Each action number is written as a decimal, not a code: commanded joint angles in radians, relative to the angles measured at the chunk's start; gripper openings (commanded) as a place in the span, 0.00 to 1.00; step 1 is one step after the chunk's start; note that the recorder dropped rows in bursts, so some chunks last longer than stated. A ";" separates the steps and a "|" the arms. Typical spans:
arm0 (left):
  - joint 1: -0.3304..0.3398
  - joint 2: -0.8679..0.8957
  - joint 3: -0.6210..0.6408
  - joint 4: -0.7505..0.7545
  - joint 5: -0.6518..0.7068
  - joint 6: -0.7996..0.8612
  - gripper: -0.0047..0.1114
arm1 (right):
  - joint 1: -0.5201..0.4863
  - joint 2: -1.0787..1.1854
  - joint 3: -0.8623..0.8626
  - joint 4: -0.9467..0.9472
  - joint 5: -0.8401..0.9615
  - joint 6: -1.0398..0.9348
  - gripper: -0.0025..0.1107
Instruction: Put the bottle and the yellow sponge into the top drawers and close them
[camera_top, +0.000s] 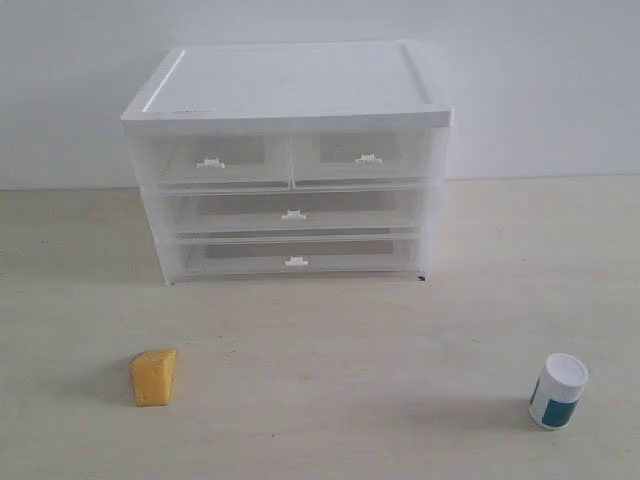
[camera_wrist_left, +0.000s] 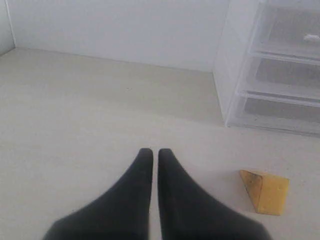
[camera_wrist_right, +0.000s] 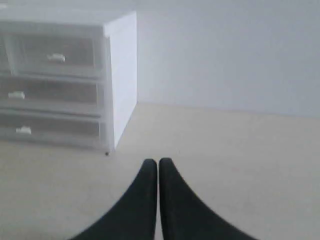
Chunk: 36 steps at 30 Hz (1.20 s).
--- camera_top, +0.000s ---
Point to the clear bottom wide drawer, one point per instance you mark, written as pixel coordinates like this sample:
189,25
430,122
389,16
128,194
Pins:
299,255

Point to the clear wide drawer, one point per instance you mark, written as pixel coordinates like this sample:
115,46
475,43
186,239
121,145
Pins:
209,213
299,255

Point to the white plastic drawer cabinet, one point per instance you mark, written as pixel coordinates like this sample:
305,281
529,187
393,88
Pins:
284,90

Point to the white teal labelled bottle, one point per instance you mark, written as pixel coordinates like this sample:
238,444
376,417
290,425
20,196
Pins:
558,390

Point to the clear middle wide drawer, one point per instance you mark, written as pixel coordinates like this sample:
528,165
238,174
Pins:
209,213

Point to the yellow cheese wedge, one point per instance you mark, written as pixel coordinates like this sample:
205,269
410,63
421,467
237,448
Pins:
152,374

